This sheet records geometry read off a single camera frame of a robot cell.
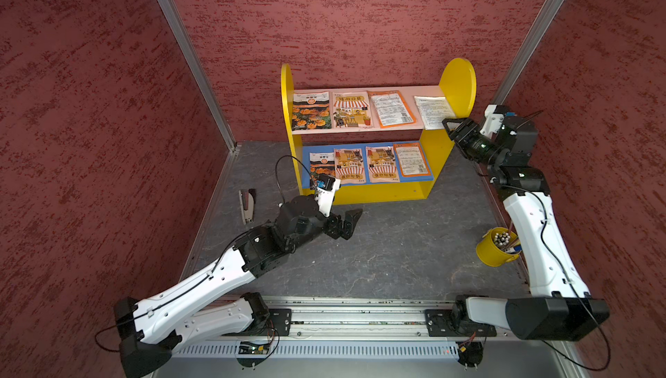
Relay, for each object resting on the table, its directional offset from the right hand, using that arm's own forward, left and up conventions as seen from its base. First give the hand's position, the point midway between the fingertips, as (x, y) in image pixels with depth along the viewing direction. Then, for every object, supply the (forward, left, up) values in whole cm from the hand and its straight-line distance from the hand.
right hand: (443, 130), depth 70 cm
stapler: (+5, +67, -39) cm, 78 cm away
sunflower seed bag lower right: (+9, +13, -25) cm, 30 cm away
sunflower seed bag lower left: (+9, +25, -25) cm, 37 cm away
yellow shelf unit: (+18, +13, -23) cm, 32 cm away
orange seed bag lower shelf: (+12, +1, -26) cm, 29 cm away
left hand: (-18, +28, -11) cm, 35 cm away
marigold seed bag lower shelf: (+10, +36, -24) cm, 45 cm away
